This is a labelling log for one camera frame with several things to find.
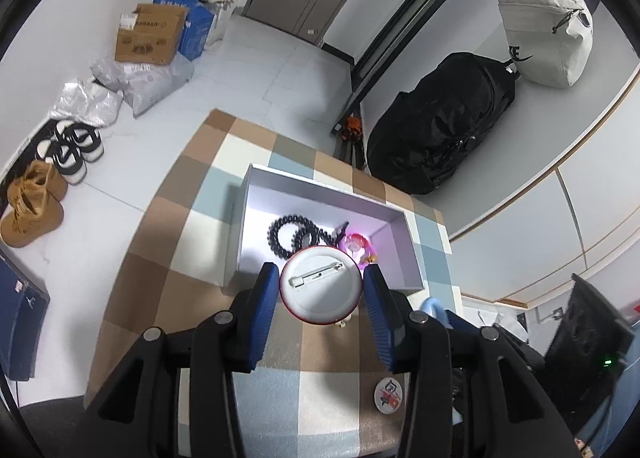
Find black bead bracelet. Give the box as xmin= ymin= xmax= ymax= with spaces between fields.
xmin=269 ymin=214 xmax=309 ymax=259

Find black backpack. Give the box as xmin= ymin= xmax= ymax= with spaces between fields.
xmin=366 ymin=52 xmax=517 ymax=196

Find grey plastic bag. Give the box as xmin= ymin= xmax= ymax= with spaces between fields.
xmin=49 ymin=79 xmax=124 ymax=128
xmin=91 ymin=57 xmax=196 ymax=118

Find black and white sneaker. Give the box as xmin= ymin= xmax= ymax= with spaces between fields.
xmin=52 ymin=120 xmax=105 ymax=163
xmin=36 ymin=138 xmax=86 ymax=186

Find beige canvas bag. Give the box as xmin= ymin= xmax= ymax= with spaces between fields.
xmin=496 ymin=0 xmax=595 ymax=89

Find orange and black object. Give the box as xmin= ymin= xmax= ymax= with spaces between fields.
xmin=341 ymin=115 xmax=365 ymax=142

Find white wardrobe with wood trim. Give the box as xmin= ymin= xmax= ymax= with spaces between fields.
xmin=447 ymin=63 xmax=640 ymax=310

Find blue cardboard box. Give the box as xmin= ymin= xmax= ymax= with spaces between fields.
xmin=152 ymin=0 xmax=216 ymax=62

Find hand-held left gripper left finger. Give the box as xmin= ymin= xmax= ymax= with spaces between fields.
xmin=82 ymin=261 xmax=280 ymax=458

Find white plastic bag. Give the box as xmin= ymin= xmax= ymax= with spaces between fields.
xmin=202 ymin=0 xmax=234 ymax=47

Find purple ring pig keychain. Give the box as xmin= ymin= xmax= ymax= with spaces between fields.
xmin=323 ymin=220 xmax=381 ymax=267

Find black electronic device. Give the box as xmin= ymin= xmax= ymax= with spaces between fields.
xmin=544 ymin=273 xmax=636 ymax=435

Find red rimmed round pin badge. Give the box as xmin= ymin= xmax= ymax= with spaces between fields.
xmin=279 ymin=246 xmax=364 ymax=325

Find grey cardboard box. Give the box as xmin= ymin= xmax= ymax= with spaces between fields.
xmin=225 ymin=163 xmax=426 ymax=297

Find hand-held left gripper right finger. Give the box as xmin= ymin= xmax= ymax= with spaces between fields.
xmin=362 ymin=263 xmax=571 ymax=458

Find brown cardboard box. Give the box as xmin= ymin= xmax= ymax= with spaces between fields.
xmin=115 ymin=3 xmax=190 ymax=67

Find light blue plastic object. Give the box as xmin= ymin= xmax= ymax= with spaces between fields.
xmin=420 ymin=295 xmax=454 ymax=329

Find brown boot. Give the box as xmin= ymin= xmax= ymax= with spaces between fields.
xmin=7 ymin=160 xmax=69 ymax=212
xmin=0 ymin=190 xmax=65 ymax=248

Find dark blue fabric box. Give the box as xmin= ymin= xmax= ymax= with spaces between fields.
xmin=0 ymin=250 xmax=51 ymax=382

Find checked tablecloth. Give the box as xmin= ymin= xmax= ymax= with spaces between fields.
xmin=82 ymin=109 xmax=464 ymax=458

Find white round pin badge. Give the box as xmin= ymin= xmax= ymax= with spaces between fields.
xmin=373 ymin=377 xmax=405 ymax=412

